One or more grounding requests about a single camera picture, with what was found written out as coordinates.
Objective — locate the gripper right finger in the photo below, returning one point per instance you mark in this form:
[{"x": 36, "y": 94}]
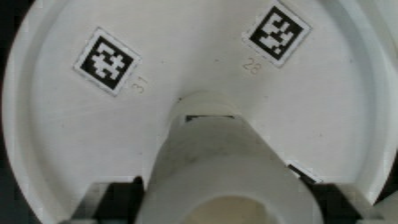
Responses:
[{"x": 343, "y": 205}]

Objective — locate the white round table top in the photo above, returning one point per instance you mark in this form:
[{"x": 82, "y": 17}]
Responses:
[{"x": 123, "y": 61}]

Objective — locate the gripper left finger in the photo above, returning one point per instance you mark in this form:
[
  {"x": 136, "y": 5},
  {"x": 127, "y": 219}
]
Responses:
[{"x": 111, "y": 203}]

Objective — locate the white cylindrical table leg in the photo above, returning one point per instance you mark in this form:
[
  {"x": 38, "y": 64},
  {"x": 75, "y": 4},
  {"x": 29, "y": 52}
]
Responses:
[{"x": 221, "y": 181}]

